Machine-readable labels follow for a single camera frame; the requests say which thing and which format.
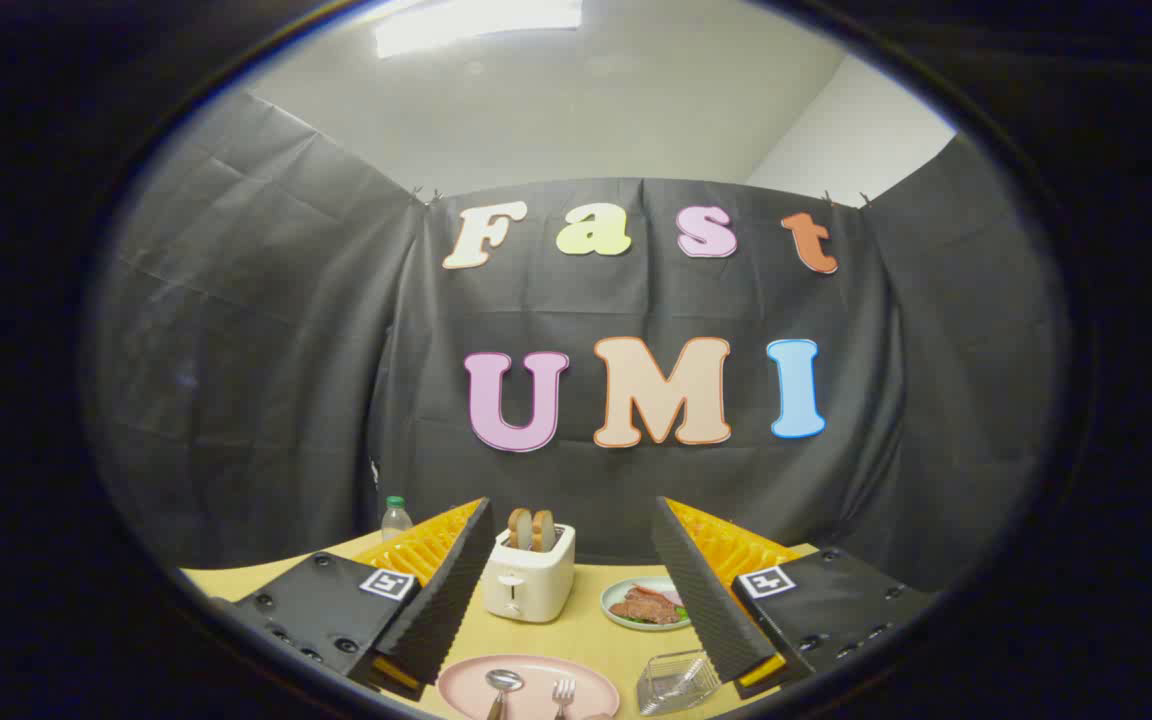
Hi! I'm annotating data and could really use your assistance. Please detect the brown meat slices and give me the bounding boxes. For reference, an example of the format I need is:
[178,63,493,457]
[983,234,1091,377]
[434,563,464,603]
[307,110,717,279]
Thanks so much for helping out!
[609,587,683,626]

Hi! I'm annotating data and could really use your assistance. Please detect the metal spoon with wooden handle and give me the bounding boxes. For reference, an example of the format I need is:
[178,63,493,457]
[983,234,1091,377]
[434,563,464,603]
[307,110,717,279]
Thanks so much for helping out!
[484,669,525,720]

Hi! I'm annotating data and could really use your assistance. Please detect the pale green plate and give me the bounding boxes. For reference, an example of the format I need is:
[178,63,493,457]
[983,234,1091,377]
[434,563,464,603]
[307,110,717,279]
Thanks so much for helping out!
[600,576,692,633]

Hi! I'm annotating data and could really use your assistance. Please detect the pink plate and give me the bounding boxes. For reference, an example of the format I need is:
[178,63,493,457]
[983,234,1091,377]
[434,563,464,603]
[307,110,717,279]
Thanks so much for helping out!
[437,655,621,720]

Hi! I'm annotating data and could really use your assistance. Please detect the metal strainer basket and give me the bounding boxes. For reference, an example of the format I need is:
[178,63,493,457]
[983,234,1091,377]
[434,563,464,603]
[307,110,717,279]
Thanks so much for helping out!
[636,650,722,717]

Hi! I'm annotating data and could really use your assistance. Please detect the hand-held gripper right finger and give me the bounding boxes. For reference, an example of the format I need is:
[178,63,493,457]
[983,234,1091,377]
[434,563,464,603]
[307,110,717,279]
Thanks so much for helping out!
[651,496,937,701]

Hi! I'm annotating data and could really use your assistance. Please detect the white toaster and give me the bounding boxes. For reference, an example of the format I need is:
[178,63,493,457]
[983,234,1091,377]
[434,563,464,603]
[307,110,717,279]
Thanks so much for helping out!
[482,523,577,624]

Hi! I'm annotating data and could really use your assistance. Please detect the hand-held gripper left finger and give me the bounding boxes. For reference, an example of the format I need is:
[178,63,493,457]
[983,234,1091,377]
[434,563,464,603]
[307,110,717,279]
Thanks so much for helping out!
[206,497,497,701]

